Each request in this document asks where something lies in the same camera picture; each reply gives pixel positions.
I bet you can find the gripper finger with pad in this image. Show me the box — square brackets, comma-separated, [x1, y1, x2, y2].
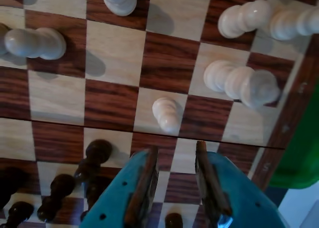
[195, 140, 287, 228]
[79, 145, 160, 228]

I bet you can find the dark brown chess piece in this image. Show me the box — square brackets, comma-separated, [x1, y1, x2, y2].
[84, 175, 113, 214]

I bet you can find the dark brown chess pawn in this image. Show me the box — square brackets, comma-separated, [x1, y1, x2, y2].
[74, 139, 113, 186]
[37, 173, 77, 223]
[4, 200, 34, 228]
[164, 213, 184, 228]

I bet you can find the white chess pawn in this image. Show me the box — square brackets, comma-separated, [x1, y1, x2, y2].
[99, 0, 138, 16]
[270, 7, 319, 41]
[152, 97, 184, 135]
[4, 27, 67, 61]
[218, 0, 272, 39]

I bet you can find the dark brown chess knight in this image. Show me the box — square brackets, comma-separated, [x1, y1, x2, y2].
[0, 167, 28, 209]

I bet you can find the white chess queen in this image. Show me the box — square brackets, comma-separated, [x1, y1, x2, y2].
[203, 60, 281, 108]

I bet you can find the dark grey desk mat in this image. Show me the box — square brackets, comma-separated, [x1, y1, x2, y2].
[264, 187, 290, 209]

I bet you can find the green plastic container lid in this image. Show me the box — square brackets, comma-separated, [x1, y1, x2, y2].
[268, 33, 319, 190]

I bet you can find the wooden folding chessboard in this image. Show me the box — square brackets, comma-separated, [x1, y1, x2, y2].
[0, 0, 319, 228]

